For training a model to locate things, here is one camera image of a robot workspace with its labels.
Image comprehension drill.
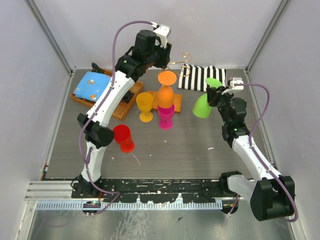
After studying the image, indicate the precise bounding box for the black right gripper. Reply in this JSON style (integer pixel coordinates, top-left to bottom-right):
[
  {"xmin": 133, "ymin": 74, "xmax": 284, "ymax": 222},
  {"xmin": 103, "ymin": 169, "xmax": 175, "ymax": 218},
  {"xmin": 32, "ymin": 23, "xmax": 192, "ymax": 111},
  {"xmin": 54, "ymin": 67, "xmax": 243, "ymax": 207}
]
[{"xmin": 206, "ymin": 86, "xmax": 235, "ymax": 126}]

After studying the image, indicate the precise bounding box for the dark patterned cloth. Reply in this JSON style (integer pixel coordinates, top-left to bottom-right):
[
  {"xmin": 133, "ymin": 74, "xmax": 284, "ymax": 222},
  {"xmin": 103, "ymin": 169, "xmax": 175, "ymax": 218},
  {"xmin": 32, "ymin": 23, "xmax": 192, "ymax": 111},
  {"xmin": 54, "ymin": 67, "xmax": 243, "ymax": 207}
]
[{"xmin": 91, "ymin": 62, "xmax": 105, "ymax": 74}]

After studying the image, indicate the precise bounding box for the black item in tray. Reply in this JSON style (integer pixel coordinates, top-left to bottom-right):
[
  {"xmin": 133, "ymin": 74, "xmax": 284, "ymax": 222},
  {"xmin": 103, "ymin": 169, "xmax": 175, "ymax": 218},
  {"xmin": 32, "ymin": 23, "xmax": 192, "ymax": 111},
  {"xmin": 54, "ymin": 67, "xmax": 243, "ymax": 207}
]
[{"xmin": 121, "ymin": 90, "xmax": 134, "ymax": 104}]

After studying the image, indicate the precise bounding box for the pink plastic wine glass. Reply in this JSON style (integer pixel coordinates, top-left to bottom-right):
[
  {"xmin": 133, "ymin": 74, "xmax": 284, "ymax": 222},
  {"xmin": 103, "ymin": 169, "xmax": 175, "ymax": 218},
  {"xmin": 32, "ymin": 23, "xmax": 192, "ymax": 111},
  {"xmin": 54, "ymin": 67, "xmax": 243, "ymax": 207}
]
[{"xmin": 157, "ymin": 105, "xmax": 175, "ymax": 130}]

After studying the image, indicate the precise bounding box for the yellow plastic wine glass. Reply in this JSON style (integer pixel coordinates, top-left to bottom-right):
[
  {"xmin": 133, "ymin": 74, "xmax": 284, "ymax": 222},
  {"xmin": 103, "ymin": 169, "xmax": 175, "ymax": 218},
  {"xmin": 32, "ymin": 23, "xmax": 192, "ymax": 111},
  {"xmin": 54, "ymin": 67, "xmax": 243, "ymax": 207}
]
[{"xmin": 136, "ymin": 92, "xmax": 154, "ymax": 123}]

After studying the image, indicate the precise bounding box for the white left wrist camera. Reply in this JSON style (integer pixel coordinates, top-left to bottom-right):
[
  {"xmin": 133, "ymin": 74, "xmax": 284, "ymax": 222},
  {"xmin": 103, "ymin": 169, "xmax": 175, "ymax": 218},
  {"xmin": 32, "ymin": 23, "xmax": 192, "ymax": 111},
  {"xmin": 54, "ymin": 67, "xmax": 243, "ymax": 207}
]
[{"xmin": 151, "ymin": 21, "xmax": 171, "ymax": 49}]

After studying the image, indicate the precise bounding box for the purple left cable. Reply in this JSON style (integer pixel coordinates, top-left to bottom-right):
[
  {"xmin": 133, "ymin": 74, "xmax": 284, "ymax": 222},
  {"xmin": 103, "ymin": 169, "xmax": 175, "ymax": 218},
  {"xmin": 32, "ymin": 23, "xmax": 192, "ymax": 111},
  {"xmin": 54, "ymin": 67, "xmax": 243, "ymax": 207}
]
[{"xmin": 78, "ymin": 20, "xmax": 155, "ymax": 216}]

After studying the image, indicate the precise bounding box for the gold wire glass rack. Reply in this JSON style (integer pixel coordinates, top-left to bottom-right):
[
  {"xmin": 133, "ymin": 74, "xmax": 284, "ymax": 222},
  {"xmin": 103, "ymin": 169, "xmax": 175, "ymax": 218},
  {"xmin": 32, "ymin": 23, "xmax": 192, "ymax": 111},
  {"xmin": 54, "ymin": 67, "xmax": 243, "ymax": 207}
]
[{"xmin": 147, "ymin": 52, "xmax": 193, "ymax": 113}]

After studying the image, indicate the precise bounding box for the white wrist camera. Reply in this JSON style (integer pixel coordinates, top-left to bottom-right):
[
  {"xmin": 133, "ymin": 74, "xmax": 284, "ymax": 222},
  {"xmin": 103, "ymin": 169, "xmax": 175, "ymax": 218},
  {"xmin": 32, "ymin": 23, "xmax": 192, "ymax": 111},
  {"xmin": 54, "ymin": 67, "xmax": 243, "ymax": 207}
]
[
  {"xmin": 222, "ymin": 77, "xmax": 244, "ymax": 95},
  {"xmin": 151, "ymin": 21, "xmax": 171, "ymax": 49}
]

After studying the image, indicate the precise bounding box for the blue patterned cloth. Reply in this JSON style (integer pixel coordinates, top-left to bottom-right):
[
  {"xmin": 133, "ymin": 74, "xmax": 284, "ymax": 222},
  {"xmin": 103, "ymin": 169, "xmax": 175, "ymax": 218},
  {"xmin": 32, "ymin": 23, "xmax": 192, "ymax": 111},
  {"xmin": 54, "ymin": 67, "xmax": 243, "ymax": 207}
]
[{"xmin": 73, "ymin": 71, "xmax": 111, "ymax": 102}]

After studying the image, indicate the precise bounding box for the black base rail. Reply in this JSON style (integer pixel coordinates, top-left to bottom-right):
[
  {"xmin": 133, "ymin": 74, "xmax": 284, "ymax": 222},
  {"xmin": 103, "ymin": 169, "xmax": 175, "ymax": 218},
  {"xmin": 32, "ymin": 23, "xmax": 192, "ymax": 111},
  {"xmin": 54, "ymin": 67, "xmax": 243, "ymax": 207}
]
[{"xmin": 70, "ymin": 178, "xmax": 236, "ymax": 204}]

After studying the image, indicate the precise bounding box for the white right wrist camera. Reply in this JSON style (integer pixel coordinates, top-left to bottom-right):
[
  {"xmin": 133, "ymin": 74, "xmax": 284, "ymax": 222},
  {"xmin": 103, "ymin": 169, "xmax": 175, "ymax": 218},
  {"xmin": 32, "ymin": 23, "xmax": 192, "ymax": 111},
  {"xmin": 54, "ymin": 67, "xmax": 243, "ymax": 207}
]
[{"xmin": 222, "ymin": 77, "xmax": 244, "ymax": 95}]

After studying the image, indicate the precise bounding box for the black white striped cloth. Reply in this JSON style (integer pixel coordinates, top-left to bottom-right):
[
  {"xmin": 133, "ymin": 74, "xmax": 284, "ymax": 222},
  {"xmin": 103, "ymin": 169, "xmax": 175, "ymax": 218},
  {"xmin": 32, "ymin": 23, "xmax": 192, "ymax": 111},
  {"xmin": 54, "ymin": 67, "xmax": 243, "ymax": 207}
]
[{"xmin": 177, "ymin": 64, "xmax": 227, "ymax": 92}]

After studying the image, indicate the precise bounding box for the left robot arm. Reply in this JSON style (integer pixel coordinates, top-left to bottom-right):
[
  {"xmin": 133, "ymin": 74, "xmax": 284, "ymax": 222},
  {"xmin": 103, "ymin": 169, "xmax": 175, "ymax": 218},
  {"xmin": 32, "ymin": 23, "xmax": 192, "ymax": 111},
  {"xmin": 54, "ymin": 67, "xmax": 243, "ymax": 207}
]
[{"xmin": 77, "ymin": 25, "xmax": 172, "ymax": 198}]

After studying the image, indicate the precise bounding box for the red plastic wine glass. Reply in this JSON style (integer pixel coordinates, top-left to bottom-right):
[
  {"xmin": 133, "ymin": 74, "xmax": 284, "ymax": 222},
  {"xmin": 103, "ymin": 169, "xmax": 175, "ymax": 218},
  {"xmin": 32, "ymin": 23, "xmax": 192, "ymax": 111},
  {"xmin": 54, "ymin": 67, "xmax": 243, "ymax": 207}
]
[{"xmin": 113, "ymin": 124, "xmax": 135, "ymax": 153}]

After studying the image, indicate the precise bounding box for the wooden compartment tray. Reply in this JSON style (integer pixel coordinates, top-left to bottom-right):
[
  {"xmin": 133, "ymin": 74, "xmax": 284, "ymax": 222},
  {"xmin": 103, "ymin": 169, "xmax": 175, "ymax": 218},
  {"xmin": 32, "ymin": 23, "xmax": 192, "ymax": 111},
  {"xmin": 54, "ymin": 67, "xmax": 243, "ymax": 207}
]
[{"xmin": 70, "ymin": 70, "xmax": 144, "ymax": 121}]

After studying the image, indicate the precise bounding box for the green plastic wine glass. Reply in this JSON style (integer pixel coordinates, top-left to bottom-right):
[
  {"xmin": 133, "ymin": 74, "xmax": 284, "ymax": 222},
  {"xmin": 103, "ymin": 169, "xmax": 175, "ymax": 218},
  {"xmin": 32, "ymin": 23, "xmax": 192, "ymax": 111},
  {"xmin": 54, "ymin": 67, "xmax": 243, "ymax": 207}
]
[{"xmin": 192, "ymin": 77, "xmax": 223, "ymax": 119}]

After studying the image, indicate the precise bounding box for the orange plastic wine glass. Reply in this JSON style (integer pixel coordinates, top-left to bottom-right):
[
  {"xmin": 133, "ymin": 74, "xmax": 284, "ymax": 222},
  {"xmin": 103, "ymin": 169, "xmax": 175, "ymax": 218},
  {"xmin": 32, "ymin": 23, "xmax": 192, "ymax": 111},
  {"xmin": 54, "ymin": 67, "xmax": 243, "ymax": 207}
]
[{"xmin": 157, "ymin": 70, "xmax": 177, "ymax": 109}]

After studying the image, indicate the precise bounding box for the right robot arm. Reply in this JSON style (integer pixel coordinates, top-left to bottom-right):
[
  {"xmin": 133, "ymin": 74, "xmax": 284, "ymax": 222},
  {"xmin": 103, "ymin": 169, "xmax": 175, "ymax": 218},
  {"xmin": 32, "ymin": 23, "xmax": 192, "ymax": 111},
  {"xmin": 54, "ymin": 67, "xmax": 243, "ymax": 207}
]
[{"xmin": 206, "ymin": 86, "xmax": 298, "ymax": 221}]

